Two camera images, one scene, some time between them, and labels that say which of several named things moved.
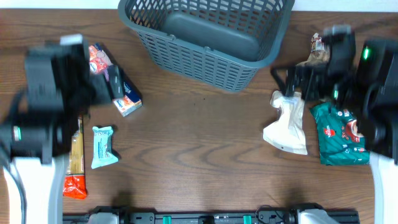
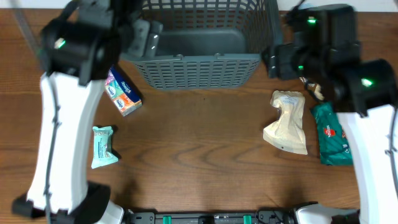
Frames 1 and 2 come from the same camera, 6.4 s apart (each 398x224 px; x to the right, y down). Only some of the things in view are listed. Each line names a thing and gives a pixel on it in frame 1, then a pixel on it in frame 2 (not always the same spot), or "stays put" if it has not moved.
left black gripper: [101, 90] to [137, 34]
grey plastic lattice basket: [215, 45] stays put
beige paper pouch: [288, 132] stays put
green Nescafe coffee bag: [340, 144] stays put
